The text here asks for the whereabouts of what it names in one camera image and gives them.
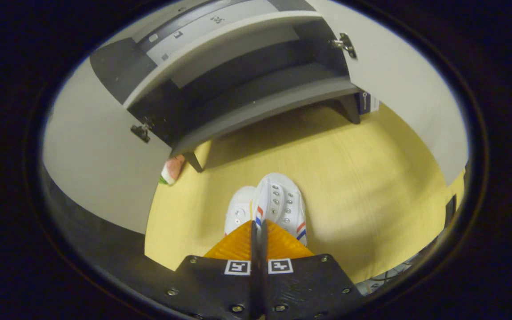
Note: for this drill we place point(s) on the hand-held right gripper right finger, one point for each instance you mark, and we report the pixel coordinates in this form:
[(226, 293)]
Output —
[(305, 289)]

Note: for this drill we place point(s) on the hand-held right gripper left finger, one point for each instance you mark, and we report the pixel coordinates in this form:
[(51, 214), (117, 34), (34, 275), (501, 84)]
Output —
[(220, 289)]

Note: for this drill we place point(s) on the white canvas shoe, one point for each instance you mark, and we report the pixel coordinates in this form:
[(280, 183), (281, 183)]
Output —
[(238, 209), (278, 195)]

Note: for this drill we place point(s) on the white shoe cabinet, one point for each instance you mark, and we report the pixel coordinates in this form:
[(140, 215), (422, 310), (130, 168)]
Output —
[(238, 118)]

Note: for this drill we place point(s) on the white shoe cabinet door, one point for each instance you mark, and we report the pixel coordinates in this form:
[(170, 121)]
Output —
[(407, 89), (96, 169)]

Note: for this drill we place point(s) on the pink and green object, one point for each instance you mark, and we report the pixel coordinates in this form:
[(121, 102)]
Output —
[(172, 169)]

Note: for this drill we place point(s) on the white printed box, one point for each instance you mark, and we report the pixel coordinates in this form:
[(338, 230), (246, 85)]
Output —
[(368, 102)]

